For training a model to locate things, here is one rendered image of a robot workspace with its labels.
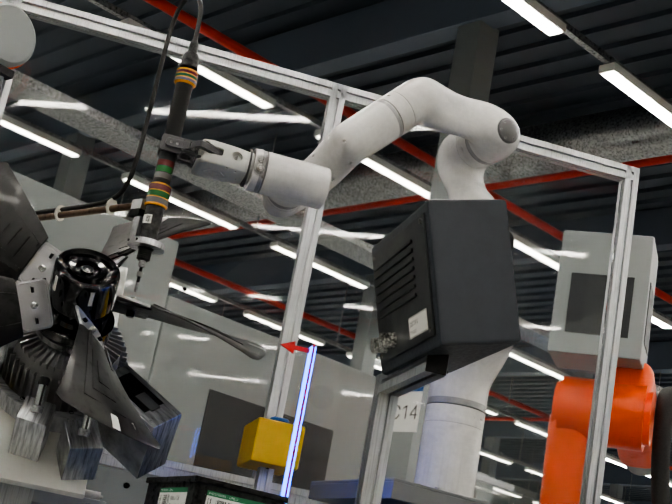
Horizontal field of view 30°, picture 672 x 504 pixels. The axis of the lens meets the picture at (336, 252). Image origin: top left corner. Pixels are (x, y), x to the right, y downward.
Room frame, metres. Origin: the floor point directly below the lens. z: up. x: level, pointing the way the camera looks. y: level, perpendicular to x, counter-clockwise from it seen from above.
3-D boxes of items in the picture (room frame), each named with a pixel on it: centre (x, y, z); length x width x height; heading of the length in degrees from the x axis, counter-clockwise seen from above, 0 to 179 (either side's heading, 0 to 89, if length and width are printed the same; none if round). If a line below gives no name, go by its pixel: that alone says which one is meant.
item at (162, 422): (2.30, 0.31, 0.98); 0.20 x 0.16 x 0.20; 12
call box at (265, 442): (2.62, 0.06, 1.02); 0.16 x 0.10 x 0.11; 12
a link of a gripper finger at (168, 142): (2.23, 0.33, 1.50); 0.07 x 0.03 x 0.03; 102
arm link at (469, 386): (2.46, -0.31, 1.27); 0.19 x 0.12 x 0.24; 24
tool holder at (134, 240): (2.27, 0.36, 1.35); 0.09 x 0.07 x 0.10; 47
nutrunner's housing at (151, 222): (2.26, 0.35, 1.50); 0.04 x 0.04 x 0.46
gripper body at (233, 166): (2.28, 0.24, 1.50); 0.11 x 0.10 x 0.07; 102
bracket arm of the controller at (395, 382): (1.71, -0.13, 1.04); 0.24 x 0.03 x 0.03; 12
